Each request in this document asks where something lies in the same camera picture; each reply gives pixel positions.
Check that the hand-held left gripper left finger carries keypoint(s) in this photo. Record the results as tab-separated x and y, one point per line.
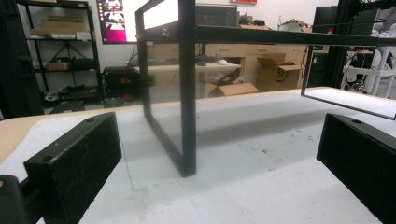
73	169

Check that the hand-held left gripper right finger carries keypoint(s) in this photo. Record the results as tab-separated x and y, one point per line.
361	160

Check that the white pipe stand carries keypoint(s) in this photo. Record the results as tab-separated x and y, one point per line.
379	70

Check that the black equipment case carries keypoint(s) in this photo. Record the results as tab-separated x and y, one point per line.
120	82

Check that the open cardboard box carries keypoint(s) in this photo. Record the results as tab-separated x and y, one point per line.
278	73

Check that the black metal shelving unit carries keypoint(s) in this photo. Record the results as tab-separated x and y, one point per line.
67	49

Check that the black curtain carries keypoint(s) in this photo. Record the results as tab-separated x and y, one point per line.
17	59

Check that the white table mat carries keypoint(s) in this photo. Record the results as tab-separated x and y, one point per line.
236	161

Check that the flat cardboard box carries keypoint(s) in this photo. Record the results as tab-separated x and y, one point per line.
235	89

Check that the cardboard box on shelf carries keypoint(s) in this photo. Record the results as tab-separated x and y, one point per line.
63	24

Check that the computer monitor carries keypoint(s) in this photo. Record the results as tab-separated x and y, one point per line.
113	20

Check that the light wooden desk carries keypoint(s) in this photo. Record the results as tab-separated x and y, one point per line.
214	70

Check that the black metal frame rack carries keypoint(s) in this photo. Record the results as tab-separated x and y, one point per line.
188	93

